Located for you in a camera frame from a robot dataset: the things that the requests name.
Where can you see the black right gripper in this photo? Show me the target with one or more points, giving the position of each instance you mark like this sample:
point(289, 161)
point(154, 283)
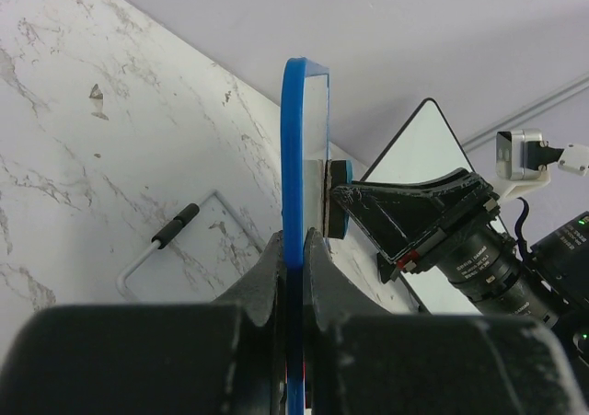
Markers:
point(443, 224)

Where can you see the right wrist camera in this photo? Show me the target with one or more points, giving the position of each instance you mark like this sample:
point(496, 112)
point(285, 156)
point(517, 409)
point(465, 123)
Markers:
point(524, 155)

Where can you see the black framed large whiteboard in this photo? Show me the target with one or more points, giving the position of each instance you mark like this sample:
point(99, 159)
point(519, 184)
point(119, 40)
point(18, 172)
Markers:
point(425, 148)

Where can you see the blue framed small whiteboard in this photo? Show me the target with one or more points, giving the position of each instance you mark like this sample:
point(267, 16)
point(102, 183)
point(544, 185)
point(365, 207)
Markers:
point(304, 148)

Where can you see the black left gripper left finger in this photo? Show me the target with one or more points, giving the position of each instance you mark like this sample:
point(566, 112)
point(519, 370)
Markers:
point(222, 357)

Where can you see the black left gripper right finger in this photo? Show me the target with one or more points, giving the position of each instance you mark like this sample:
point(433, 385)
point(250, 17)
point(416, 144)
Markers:
point(361, 359)

